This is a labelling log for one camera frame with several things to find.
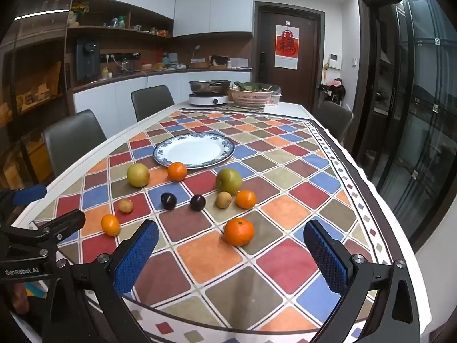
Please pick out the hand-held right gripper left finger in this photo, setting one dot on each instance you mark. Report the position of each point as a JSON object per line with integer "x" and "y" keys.
{"x": 137, "y": 257}

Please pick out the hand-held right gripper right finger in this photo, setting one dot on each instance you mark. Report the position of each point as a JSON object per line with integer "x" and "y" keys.
{"x": 326, "y": 260}

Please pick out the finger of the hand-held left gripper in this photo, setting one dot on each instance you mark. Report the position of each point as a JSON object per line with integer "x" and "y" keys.
{"x": 60, "y": 225}
{"x": 30, "y": 193}

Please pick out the pink plastic basket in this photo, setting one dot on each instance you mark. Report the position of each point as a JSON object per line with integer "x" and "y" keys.
{"x": 248, "y": 98}

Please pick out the dark brown door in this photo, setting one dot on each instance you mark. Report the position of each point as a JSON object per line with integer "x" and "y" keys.
{"x": 266, "y": 85}

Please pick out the person's left hand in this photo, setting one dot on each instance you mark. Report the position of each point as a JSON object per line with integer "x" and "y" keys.
{"x": 19, "y": 300}

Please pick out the colourful checkered tablecloth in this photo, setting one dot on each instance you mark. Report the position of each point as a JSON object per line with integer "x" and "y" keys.
{"x": 214, "y": 260}

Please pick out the black bag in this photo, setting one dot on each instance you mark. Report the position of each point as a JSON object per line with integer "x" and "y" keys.
{"x": 218, "y": 60}

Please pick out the white intercom panel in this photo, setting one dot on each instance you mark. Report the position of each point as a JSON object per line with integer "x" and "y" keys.
{"x": 334, "y": 60}

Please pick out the white lower cabinets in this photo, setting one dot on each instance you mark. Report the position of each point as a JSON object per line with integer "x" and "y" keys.
{"x": 114, "y": 96}

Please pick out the white cabinets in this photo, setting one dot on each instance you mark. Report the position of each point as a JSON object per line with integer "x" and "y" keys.
{"x": 210, "y": 7}
{"x": 114, "y": 96}

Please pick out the green pear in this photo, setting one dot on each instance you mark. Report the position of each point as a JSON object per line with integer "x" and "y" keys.
{"x": 229, "y": 181}

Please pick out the white upper cabinets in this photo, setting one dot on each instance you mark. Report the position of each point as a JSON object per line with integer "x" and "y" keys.
{"x": 210, "y": 7}

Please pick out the small brown kiwi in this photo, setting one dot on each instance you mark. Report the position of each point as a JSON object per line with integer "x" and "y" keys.
{"x": 126, "y": 205}
{"x": 224, "y": 199}

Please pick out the red and white wall calendar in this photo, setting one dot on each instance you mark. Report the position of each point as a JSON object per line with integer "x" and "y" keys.
{"x": 286, "y": 48}

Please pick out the black water dispenser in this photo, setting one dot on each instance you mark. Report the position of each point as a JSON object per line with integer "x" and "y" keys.
{"x": 86, "y": 59}

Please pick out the dark purple plum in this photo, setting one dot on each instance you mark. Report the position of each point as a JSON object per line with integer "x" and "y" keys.
{"x": 168, "y": 200}
{"x": 197, "y": 202}

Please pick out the white plastic basket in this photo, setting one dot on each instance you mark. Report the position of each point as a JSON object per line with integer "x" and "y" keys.
{"x": 275, "y": 99}

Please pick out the blue rimmed white plate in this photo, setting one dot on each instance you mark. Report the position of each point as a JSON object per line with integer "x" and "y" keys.
{"x": 194, "y": 150}

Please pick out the white box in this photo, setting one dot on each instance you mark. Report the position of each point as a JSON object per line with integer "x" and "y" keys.
{"x": 240, "y": 63}

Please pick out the large orange tangerine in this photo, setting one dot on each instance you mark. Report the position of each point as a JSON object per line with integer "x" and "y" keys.
{"x": 239, "y": 232}

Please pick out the white induction cooker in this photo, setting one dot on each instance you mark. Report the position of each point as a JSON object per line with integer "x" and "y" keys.
{"x": 208, "y": 99}

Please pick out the dark glass sliding door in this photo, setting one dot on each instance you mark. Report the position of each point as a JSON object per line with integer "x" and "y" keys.
{"x": 421, "y": 114}

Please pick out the yellow bottle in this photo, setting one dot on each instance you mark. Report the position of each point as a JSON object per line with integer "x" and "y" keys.
{"x": 105, "y": 73}

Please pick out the wooden wall shelf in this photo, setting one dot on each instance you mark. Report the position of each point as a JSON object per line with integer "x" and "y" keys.
{"x": 135, "y": 41}

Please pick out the stainless steel pot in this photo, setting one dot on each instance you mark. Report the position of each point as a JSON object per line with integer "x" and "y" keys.
{"x": 209, "y": 86}

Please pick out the wall socket strip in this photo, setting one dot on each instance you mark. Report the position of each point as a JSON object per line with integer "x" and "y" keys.
{"x": 117, "y": 56}

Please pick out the small oval orange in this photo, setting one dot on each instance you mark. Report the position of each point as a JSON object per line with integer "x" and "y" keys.
{"x": 110, "y": 224}

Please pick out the green leafy vegetables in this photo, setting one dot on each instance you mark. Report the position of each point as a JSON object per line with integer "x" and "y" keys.
{"x": 254, "y": 86}

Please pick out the white desk lamp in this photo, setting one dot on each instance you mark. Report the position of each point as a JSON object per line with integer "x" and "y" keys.
{"x": 195, "y": 53}

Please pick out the grey dining chair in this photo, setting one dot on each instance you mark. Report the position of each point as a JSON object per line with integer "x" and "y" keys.
{"x": 151, "y": 100}
{"x": 335, "y": 118}
{"x": 73, "y": 139}

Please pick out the yellow flowers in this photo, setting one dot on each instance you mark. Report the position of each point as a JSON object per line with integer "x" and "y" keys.
{"x": 79, "y": 7}

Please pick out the yellow-green pear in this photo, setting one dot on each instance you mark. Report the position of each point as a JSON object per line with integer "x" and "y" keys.
{"x": 138, "y": 175}

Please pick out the door lock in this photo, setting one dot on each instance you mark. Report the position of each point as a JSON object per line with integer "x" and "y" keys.
{"x": 262, "y": 59}

